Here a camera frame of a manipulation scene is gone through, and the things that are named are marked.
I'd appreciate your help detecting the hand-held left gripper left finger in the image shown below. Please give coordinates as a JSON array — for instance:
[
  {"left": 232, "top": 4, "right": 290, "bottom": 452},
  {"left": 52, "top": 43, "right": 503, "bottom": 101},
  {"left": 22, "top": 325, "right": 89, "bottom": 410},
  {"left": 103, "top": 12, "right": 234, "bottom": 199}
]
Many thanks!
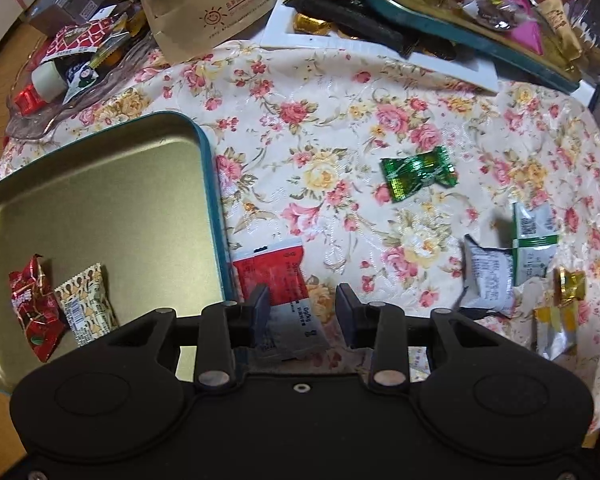
[{"left": 100, "top": 284, "right": 272, "bottom": 394}]

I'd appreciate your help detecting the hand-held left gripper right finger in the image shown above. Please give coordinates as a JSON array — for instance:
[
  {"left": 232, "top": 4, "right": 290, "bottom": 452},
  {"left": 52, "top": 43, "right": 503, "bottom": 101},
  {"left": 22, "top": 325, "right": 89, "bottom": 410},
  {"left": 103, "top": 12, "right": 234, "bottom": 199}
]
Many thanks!
[{"left": 334, "top": 283, "right": 501, "bottom": 395}]

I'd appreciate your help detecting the red white snack packet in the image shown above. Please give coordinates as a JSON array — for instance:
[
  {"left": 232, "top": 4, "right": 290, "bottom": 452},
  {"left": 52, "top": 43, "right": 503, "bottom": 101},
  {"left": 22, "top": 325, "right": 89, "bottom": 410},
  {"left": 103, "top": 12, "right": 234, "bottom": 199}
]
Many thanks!
[{"left": 231, "top": 240, "right": 308, "bottom": 307}]

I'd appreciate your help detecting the gold tin tray teal rim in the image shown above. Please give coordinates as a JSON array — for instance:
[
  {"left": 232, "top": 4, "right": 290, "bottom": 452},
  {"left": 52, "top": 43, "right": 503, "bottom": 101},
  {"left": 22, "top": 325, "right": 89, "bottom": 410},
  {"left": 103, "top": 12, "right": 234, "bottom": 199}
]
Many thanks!
[{"left": 0, "top": 111, "right": 236, "bottom": 392}]

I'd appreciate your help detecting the yellow silver snack packet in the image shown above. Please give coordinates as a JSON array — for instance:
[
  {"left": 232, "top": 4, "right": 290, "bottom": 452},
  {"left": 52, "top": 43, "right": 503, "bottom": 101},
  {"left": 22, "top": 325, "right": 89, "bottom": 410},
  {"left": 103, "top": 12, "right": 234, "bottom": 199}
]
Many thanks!
[{"left": 533, "top": 305, "right": 579, "bottom": 361}]

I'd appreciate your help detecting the gold foil candy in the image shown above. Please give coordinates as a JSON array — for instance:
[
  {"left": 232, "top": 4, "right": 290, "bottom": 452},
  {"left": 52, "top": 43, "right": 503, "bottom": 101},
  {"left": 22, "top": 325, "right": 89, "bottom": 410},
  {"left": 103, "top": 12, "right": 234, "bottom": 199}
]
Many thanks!
[{"left": 553, "top": 269, "right": 587, "bottom": 307}]

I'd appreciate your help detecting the grey white snack packet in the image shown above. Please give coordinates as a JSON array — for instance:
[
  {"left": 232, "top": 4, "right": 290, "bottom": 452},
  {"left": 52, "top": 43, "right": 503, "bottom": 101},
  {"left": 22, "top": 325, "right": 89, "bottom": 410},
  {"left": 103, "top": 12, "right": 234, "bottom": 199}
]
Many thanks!
[{"left": 460, "top": 234, "right": 517, "bottom": 319}]

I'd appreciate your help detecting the green foil candy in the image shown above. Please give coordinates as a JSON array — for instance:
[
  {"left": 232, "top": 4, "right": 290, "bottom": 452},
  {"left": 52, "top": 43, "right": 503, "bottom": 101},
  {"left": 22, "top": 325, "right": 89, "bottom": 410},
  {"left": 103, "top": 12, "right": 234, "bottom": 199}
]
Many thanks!
[{"left": 380, "top": 146, "right": 459, "bottom": 204}]

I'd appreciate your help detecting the beige patterned snack packet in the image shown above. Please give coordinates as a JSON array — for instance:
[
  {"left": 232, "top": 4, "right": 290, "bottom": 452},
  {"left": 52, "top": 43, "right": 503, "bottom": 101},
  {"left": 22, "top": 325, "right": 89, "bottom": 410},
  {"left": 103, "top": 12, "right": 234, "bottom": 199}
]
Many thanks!
[{"left": 55, "top": 263, "right": 119, "bottom": 347}]

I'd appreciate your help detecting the floral tablecloth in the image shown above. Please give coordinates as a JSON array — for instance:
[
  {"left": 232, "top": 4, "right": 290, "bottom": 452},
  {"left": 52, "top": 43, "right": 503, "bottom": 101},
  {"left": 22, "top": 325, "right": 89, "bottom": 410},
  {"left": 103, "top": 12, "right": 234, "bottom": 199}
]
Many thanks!
[{"left": 0, "top": 39, "right": 600, "bottom": 441}]

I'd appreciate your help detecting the green white snack packet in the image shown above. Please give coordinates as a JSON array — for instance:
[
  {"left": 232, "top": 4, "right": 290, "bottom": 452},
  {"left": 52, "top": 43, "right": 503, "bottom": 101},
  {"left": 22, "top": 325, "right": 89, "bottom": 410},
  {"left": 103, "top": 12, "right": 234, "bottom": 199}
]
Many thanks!
[{"left": 511, "top": 201, "right": 559, "bottom": 287}]

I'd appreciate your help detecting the red foil candy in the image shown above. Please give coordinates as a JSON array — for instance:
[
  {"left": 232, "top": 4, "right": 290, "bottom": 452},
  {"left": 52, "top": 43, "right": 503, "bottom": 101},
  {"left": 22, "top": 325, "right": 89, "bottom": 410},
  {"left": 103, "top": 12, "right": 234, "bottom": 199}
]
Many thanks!
[{"left": 8, "top": 255, "right": 66, "bottom": 364}]

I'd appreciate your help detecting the white rectangular tray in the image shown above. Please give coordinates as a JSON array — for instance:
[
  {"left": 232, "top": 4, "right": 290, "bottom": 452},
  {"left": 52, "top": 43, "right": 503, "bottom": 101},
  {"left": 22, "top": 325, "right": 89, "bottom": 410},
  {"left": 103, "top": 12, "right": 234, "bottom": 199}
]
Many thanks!
[{"left": 259, "top": 0, "right": 501, "bottom": 94}]

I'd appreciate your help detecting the clear glass plate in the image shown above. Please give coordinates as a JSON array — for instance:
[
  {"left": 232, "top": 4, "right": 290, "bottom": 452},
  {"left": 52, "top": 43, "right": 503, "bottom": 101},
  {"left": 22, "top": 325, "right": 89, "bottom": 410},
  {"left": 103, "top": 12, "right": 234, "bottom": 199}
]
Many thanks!
[{"left": 5, "top": 34, "right": 157, "bottom": 142}]

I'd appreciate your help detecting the gold chocolate coin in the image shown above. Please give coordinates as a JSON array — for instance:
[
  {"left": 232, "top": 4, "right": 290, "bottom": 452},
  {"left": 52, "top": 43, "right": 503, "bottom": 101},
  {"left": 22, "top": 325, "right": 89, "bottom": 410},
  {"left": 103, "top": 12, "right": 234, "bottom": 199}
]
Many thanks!
[{"left": 414, "top": 35, "right": 457, "bottom": 59}]

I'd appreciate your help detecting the gold foil chocolate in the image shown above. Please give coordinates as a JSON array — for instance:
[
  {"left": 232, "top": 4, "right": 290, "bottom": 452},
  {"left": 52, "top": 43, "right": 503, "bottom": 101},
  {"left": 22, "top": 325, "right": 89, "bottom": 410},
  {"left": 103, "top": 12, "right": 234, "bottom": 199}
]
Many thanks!
[{"left": 292, "top": 12, "right": 334, "bottom": 36}]

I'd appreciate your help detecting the dark blue snack packet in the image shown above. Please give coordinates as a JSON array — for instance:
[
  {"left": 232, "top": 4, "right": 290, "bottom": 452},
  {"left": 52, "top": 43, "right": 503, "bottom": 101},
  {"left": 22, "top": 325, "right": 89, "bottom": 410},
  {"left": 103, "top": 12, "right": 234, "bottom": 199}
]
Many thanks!
[{"left": 62, "top": 57, "right": 103, "bottom": 106}]

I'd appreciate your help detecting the long black snack packet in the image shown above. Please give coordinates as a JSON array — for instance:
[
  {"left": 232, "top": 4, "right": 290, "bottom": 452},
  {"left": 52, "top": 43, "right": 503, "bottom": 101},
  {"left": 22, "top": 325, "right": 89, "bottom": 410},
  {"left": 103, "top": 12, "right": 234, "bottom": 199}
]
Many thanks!
[{"left": 282, "top": 0, "right": 417, "bottom": 57}]

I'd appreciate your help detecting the teal tin tray of sweets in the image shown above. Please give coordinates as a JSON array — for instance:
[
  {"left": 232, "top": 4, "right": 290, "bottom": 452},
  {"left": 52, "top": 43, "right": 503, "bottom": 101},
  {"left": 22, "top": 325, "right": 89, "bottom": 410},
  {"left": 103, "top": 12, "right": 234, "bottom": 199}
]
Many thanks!
[{"left": 361, "top": 0, "right": 594, "bottom": 93}]

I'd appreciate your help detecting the orange yellow snack packet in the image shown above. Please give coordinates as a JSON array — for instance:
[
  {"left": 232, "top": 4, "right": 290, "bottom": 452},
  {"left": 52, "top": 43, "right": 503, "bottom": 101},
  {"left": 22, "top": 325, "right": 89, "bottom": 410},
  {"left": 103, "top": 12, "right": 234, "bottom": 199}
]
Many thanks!
[{"left": 92, "top": 12, "right": 149, "bottom": 68}]

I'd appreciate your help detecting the brown paper bag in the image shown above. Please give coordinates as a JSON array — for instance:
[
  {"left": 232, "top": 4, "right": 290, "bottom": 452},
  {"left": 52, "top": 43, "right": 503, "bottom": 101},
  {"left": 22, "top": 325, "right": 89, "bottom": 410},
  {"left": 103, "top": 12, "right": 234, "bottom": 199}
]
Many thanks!
[{"left": 137, "top": 0, "right": 287, "bottom": 64}]

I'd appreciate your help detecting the small white bottle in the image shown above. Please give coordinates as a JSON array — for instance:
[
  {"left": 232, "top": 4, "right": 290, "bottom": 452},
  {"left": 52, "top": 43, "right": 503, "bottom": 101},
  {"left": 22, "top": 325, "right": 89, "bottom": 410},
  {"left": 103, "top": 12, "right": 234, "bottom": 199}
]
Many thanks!
[{"left": 31, "top": 62, "right": 70, "bottom": 101}]

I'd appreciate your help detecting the small red candy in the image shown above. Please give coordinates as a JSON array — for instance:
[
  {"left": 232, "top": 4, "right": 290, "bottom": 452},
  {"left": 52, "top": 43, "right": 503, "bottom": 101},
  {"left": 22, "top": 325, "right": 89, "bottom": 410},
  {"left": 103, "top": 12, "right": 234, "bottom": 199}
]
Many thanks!
[{"left": 14, "top": 85, "right": 43, "bottom": 117}]

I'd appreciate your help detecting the red giraffe pattern packet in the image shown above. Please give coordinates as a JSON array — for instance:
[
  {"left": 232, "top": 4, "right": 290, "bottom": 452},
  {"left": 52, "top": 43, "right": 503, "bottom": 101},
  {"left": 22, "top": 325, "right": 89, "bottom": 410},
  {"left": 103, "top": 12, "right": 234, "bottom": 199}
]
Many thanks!
[{"left": 42, "top": 16, "right": 128, "bottom": 63}]

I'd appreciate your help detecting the pink snack packet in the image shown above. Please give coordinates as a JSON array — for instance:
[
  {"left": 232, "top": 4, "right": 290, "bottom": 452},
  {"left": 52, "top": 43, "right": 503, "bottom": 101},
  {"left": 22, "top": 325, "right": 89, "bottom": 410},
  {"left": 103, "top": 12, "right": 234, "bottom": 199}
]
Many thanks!
[{"left": 500, "top": 0, "right": 546, "bottom": 56}]

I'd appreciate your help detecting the clear packet chocolate cookie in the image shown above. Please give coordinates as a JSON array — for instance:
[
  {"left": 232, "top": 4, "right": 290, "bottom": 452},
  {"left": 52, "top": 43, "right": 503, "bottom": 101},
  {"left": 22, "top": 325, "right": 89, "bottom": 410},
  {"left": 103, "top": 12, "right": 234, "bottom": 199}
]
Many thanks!
[{"left": 467, "top": 0, "right": 533, "bottom": 31}]

